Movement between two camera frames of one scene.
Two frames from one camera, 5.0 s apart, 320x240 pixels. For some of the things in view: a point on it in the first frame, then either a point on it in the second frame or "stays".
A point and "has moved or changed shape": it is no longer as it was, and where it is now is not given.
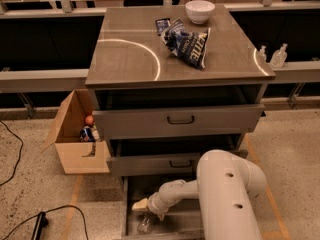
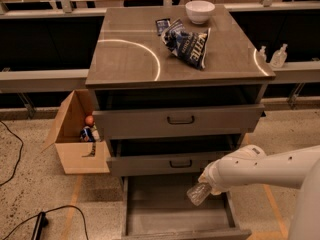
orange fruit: [89, 119] stays
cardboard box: [77, 156] stays
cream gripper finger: [141, 205] to [203, 178]
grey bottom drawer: [180, 222] stays
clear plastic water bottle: [145, 226] has moved or changed shape
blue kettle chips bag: [191, 46] stays
